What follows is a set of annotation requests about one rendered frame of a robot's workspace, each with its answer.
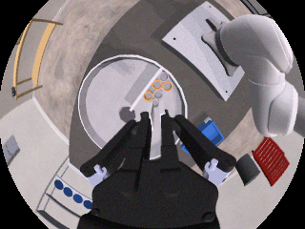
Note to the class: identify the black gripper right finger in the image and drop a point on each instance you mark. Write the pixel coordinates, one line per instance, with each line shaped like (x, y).
(215, 164)

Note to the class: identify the blue plastic crate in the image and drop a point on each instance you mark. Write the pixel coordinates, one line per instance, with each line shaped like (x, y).
(210, 131)

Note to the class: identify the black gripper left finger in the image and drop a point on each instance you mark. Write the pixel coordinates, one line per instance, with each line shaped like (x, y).
(129, 143)

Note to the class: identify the grey round turning table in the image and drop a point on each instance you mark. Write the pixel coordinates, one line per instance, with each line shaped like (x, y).
(107, 94)

